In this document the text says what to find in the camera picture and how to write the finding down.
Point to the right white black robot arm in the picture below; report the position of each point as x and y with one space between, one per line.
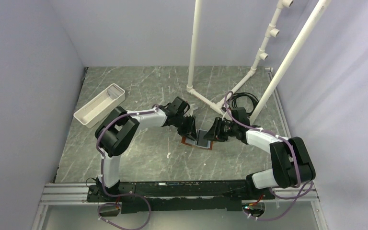
291 163

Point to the brown leather card holder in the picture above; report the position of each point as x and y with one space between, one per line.
192 143

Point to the white PVC pipe frame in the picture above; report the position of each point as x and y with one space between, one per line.
249 26

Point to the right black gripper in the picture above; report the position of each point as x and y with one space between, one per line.
215 133

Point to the white rectangular plastic tray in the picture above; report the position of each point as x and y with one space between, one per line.
100 106

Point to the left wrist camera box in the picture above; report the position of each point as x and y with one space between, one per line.
179 106

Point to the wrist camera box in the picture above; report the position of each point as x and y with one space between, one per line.
179 106
240 114

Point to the aluminium extrusion rail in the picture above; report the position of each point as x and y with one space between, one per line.
77 194

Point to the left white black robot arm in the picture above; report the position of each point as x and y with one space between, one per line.
116 133

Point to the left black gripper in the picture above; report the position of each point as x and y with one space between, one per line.
190 131

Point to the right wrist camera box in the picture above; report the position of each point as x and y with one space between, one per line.
240 114

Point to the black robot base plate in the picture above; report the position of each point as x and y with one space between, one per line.
230 195

